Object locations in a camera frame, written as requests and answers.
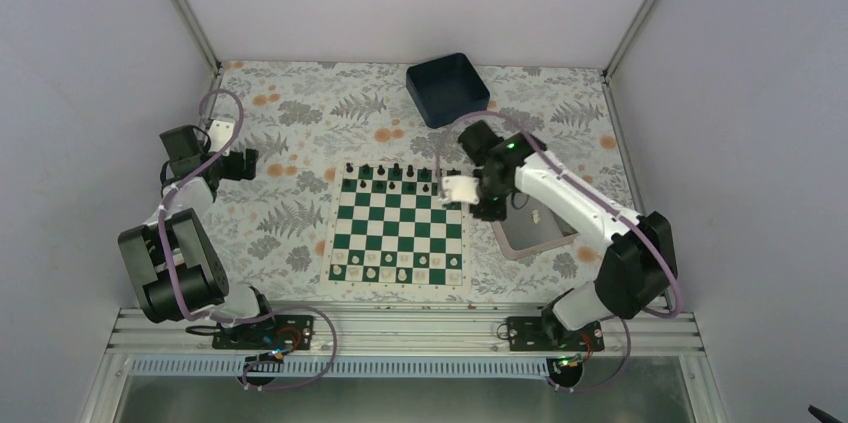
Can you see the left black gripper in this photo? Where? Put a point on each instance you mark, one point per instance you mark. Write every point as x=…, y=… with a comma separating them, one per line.
x=236, y=172

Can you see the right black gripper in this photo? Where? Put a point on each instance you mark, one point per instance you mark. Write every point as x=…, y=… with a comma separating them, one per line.
x=497, y=213

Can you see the metal tray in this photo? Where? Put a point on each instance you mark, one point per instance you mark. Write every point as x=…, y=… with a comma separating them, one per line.
x=530, y=228

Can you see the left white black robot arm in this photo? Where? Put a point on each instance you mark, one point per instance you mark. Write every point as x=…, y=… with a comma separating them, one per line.
x=170, y=259

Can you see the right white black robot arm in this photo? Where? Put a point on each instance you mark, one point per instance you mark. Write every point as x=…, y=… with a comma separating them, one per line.
x=639, y=261

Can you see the green white chess board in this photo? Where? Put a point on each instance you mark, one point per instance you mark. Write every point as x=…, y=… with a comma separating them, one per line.
x=398, y=223

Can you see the floral patterned table mat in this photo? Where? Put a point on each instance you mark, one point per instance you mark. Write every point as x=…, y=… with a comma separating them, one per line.
x=306, y=119

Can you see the dark blue square bin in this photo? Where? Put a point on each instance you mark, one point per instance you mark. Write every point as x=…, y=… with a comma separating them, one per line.
x=446, y=88

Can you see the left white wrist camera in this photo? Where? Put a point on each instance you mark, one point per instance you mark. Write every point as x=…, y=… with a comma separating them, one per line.
x=219, y=133

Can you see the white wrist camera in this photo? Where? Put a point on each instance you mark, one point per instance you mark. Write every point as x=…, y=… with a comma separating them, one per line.
x=219, y=133
x=459, y=189

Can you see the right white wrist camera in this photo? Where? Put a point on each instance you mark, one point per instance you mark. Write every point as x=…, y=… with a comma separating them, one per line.
x=459, y=189

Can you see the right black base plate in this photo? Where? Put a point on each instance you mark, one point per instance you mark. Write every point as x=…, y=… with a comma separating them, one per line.
x=528, y=334

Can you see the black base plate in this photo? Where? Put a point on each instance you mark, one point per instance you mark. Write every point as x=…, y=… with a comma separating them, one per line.
x=528, y=334
x=282, y=332

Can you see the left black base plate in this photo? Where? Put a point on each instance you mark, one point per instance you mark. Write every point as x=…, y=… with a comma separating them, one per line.
x=282, y=332

